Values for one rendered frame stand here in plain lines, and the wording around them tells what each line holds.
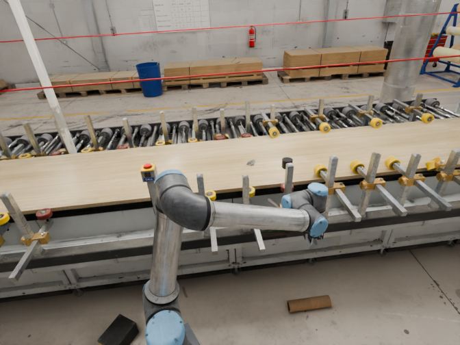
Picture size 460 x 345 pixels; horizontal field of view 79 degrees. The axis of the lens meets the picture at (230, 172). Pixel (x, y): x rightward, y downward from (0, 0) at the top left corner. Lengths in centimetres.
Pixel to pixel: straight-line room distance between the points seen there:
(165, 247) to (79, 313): 156
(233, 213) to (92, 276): 177
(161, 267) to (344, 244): 172
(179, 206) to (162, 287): 48
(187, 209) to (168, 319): 55
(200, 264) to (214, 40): 698
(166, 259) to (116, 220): 93
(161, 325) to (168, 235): 38
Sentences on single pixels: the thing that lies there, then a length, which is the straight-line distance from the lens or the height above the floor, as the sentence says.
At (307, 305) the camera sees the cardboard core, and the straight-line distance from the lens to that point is 227.
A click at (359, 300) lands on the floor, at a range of 247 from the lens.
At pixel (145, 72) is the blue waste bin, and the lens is 698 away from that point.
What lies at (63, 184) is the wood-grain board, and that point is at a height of 90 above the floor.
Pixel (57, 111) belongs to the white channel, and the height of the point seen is 125.
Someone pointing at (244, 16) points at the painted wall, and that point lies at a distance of 850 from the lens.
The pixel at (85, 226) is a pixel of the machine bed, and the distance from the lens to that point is 212.
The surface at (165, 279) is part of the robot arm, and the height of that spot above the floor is 99.
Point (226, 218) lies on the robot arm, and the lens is 94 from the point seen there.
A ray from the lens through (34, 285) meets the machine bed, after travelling 273.
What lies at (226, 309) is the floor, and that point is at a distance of 230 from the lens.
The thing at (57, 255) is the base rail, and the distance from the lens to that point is 201.
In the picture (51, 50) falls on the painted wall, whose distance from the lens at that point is 954.
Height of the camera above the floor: 195
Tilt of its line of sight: 32 degrees down
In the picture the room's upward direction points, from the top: 3 degrees counter-clockwise
